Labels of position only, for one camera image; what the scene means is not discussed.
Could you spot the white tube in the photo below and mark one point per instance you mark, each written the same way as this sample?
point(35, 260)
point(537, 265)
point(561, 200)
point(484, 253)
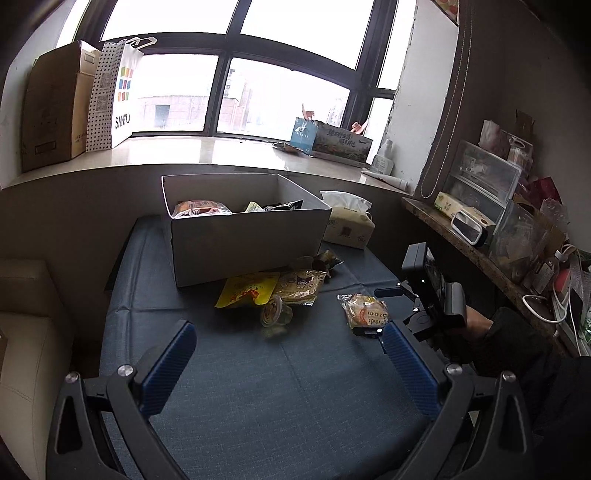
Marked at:
point(390, 181)

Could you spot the person's right forearm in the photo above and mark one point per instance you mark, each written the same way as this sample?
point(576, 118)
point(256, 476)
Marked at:
point(508, 344)

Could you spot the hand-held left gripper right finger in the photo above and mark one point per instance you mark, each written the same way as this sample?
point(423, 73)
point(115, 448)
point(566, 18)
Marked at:
point(408, 364)

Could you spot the small blue paper bag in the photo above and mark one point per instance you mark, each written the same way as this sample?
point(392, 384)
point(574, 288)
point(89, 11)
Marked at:
point(303, 134)

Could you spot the pink wrapped packages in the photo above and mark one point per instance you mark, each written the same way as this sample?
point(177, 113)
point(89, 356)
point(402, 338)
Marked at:
point(505, 141)

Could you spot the yellow snack packet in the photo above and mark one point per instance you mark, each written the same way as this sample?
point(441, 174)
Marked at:
point(249, 288)

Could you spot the clear plastic container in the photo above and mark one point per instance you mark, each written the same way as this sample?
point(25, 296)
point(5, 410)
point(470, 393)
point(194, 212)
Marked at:
point(517, 240)

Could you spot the pink dinosaur figure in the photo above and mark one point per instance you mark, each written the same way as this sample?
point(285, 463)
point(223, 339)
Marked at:
point(360, 127)
point(307, 112)

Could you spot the brown cardboard carton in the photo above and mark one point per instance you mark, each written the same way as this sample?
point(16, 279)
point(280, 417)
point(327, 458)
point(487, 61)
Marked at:
point(51, 115)

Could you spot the wooden shelf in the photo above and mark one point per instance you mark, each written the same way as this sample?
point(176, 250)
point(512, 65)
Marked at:
point(443, 221)

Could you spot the red bag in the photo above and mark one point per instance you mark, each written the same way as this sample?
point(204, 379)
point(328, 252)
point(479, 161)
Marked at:
point(545, 189)

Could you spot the beige tissue box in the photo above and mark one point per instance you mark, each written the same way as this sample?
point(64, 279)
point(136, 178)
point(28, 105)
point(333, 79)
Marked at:
point(346, 228)

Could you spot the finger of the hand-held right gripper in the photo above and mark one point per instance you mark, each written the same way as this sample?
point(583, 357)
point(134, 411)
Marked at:
point(392, 291)
point(369, 331)

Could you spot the orange snack packet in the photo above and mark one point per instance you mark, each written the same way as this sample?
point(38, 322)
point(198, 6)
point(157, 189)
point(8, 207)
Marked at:
point(198, 208)

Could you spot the clear bread packet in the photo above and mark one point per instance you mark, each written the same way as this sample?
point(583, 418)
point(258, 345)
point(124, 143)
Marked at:
point(364, 311)

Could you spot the white plastic bottle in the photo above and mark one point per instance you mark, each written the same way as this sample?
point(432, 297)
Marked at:
point(383, 161)

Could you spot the brown stitched padded panel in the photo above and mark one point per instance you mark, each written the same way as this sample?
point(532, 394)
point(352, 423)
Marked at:
point(445, 115)

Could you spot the black snack packet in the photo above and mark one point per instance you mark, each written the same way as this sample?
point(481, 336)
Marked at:
point(284, 206)

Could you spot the dark small snack packet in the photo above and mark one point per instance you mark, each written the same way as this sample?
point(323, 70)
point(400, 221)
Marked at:
point(325, 261)

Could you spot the small white green box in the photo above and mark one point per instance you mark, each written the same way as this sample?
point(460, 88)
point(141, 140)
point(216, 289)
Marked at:
point(445, 201)

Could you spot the polka dot shopping bag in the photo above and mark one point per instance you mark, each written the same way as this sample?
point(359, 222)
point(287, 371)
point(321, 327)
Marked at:
point(120, 101)

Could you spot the flat packet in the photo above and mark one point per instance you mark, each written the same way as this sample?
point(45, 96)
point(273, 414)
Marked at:
point(287, 147)

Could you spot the beige cartoon snack packet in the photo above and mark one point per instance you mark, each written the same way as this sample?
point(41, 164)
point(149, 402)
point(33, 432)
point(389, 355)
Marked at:
point(300, 286)

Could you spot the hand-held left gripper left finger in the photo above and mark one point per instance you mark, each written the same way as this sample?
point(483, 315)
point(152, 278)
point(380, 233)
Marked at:
point(168, 364)

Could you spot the printed long gift box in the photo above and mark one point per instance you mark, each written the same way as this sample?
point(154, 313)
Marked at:
point(341, 143)

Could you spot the white framed mirror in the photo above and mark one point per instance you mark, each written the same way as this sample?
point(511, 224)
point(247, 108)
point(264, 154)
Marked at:
point(468, 228)

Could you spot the clear plastic drawer organiser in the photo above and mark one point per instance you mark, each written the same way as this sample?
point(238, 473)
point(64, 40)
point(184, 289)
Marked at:
point(485, 175)

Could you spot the clear jelly cup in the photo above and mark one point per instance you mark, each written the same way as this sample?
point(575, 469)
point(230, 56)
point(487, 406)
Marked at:
point(276, 314)

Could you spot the blue tablecloth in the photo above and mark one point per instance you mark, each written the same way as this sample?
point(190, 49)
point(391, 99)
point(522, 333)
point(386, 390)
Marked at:
point(277, 392)

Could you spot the white cardboard box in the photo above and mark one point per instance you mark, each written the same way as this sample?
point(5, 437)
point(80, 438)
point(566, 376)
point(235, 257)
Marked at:
point(244, 244)

